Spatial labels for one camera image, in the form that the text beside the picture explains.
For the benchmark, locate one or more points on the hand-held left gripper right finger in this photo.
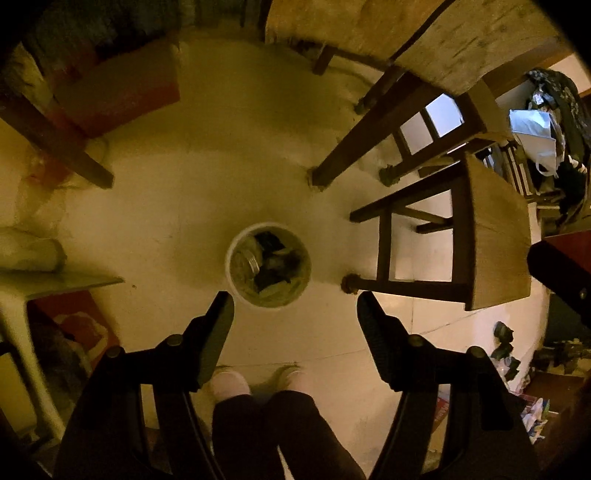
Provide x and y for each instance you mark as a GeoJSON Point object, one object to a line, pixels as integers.
{"type": "Point", "coordinates": [376, 332]}

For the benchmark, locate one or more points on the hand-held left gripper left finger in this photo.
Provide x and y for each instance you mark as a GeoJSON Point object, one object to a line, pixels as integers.
{"type": "Point", "coordinates": [217, 332]}

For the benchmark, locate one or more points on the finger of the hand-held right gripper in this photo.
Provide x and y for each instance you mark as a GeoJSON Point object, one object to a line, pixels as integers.
{"type": "Point", "coordinates": [561, 277]}

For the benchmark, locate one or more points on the white plastic bucket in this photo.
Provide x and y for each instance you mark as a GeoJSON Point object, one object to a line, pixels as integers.
{"type": "Point", "coordinates": [231, 277]}

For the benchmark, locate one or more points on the black bag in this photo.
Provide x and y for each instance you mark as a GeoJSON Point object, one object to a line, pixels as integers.
{"type": "Point", "coordinates": [270, 242]}

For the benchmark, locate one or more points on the person's left shoe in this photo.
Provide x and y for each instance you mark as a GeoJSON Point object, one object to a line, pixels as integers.
{"type": "Point", "coordinates": [229, 384]}

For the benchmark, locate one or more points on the person's shoe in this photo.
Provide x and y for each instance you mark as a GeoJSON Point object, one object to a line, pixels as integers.
{"type": "Point", "coordinates": [293, 381]}
{"type": "Point", "coordinates": [229, 384]}

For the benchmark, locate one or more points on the wooden stool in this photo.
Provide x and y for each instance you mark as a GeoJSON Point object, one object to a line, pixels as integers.
{"type": "Point", "coordinates": [443, 147]}
{"type": "Point", "coordinates": [498, 240]}

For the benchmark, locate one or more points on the person's right shoe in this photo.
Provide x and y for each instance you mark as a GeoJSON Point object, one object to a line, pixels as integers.
{"type": "Point", "coordinates": [293, 381]}

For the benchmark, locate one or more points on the pile of dark clothes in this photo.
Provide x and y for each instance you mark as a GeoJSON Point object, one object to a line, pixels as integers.
{"type": "Point", "coordinates": [572, 175]}

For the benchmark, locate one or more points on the person's right leg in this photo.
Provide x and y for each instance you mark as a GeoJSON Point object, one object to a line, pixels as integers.
{"type": "Point", "coordinates": [314, 438]}

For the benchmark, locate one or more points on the white plastic bag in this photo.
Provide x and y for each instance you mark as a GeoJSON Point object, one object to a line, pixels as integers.
{"type": "Point", "coordinates": [535, 134]}

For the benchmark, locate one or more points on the dark wooden table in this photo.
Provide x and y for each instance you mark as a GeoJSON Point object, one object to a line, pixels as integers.
{"type": "Point", "coordinates": [351, 152]}

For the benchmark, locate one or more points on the white plastic stand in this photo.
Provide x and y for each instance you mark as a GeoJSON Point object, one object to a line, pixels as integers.
{"type": "Point", "coordinates": [27, 332]}

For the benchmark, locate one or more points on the red cardboard box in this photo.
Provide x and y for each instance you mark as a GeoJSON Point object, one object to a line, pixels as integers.
{"type": "Point", "coordinates": [120, 92]}

